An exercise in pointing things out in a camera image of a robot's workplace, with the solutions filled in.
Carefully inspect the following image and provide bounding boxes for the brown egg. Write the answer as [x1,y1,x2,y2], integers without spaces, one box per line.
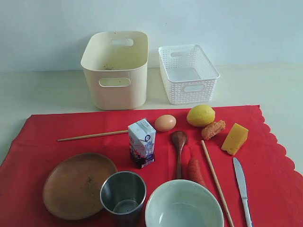
[154,114,177,132]

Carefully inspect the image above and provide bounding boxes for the small milk carton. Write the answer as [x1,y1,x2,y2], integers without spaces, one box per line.
[128,118,156,169]

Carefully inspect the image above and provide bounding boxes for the yellow lemon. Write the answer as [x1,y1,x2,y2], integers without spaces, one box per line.
[187,105,215,127]

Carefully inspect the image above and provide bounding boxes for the fried chicken nugget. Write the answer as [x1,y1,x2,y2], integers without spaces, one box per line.
[201,120,226,140]

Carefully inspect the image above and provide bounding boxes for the yellow cheese wedge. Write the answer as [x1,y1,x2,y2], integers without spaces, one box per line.
[221,123,249,156]

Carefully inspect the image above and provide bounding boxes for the dark wooden spoon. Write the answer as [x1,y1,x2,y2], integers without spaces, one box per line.
[170,131,187,179]

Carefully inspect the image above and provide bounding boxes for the left wooden chopstick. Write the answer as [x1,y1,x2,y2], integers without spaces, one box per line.
[57,130,128,142]

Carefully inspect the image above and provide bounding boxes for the wooden chopstick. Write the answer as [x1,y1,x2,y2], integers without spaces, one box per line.
[201,140,234,227]
[57,130,128,142]

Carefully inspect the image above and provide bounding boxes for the white perforated plastic basket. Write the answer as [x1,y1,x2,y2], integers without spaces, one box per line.
[158,44,220,105]

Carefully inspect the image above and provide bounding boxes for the right wooden chopstick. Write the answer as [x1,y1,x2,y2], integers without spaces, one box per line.
[201,140,234,227]

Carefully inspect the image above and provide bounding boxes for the cream plastic bin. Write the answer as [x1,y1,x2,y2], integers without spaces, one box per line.
[80,31,149,110]

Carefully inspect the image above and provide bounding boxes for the orange carrot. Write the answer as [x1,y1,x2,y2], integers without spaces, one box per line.
[187,157,206,187]

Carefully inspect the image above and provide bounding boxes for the stainless steel cup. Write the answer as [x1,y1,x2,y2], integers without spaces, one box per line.
[100,171,147,227]

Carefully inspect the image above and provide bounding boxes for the pale green ceramic bowl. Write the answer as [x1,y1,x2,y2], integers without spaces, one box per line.
[145,179,224,227]

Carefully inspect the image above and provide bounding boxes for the steel table knife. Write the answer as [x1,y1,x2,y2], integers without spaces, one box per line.
[232,157,253,227]

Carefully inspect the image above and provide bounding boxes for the brown wooden plate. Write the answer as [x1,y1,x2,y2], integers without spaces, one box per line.
[43,153,117,220]

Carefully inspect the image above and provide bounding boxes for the red table cloth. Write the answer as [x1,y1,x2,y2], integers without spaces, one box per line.
[0,105,303,227]

